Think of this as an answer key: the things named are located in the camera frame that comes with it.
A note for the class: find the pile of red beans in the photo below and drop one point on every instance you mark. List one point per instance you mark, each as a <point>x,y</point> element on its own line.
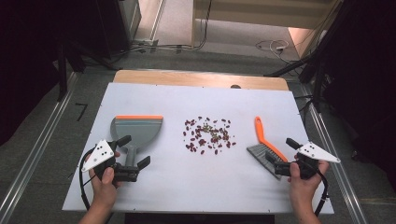
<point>207,135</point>

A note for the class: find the dark cabinet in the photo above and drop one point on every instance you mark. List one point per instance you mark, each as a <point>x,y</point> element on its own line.
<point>113,28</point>

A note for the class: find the light wooden furniture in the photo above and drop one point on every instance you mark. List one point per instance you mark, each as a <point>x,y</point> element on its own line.
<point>264,12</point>

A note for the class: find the person's left hand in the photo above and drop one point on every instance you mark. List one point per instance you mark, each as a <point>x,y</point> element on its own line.
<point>104,189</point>

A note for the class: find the orange brush with grey bristles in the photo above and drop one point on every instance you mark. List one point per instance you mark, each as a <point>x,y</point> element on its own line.
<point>260,130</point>

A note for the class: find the grey dustpan with orange edge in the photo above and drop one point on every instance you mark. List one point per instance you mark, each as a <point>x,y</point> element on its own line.
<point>137,129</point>

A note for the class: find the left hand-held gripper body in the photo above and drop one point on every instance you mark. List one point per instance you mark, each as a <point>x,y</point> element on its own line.
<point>99,154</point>

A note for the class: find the white board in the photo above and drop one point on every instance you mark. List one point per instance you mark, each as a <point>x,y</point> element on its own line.
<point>186,180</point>

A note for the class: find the person's right hand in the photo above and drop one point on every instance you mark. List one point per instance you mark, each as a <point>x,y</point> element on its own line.
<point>303,186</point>

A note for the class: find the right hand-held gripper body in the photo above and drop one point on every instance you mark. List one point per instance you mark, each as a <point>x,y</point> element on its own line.
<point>314,152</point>

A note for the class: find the wooden table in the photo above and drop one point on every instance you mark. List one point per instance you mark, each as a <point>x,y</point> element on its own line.
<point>193,78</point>

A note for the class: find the metal floor rail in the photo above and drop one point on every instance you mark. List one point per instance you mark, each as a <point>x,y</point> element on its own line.
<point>336,146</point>
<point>34,146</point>

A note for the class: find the black metal stand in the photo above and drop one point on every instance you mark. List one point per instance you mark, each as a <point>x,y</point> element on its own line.
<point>62,71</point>
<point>317,71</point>

